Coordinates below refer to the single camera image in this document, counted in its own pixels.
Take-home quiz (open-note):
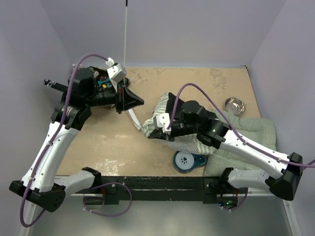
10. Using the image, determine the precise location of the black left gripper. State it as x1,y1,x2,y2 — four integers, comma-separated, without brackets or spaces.
86,78,144,114

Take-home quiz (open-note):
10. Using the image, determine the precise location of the green striped pet tent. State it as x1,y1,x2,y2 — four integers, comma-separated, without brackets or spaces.
142,92,215,155

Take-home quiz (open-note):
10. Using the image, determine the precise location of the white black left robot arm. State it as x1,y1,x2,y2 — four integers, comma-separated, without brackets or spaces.
9,64,144,212

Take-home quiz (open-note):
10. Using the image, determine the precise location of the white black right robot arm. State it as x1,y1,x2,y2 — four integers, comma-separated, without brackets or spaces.
149,100,303,201

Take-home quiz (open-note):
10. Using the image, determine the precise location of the teal pet bowl stand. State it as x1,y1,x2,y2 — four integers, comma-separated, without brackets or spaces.
172,151,208,174

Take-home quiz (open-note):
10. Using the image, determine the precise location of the steel pet bowl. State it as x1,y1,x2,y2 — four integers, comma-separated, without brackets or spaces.
224,97,245,116

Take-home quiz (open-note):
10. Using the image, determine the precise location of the green checkered pet cushion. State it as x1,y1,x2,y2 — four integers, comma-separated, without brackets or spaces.
203,109,278,177

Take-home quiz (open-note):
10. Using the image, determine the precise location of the white toy microphone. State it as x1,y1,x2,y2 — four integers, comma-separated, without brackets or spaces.
127,109,142,131

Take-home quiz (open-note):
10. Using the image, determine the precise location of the teal dealer button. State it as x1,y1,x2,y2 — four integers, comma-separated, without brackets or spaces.
97,75,110,86

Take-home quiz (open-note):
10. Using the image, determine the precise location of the black poker chip case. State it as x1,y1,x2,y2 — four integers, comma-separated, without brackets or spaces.
43,65,130,109

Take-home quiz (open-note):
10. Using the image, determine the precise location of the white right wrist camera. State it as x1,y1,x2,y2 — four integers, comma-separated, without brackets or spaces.
153,113,171,134

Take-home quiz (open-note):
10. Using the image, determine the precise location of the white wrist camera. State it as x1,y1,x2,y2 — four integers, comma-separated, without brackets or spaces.
106,58,127,83
153,113,171,134

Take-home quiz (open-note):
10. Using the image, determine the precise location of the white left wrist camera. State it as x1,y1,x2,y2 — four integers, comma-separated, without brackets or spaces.
106,58,127,83

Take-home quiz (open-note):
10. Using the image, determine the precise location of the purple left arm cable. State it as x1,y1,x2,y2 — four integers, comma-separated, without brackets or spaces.
19,53,111,227

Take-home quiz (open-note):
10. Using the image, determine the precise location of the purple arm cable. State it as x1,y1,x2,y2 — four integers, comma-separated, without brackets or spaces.
19,53,111,227
167,83,315,168

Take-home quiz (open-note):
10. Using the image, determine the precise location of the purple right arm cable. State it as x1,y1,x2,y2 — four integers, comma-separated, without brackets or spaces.
167,83,315,168

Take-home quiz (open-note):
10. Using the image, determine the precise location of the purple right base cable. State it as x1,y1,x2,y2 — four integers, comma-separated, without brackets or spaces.
220,183,249,212

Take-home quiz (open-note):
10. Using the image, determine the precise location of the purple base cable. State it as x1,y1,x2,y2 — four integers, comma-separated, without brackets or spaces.
83,181,133,217
220,183,249,212

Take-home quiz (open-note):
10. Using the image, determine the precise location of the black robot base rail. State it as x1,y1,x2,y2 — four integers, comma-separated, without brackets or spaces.
72,176,248,205

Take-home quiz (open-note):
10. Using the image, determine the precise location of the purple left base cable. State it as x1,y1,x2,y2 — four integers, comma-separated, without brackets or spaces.
83,181,133,217

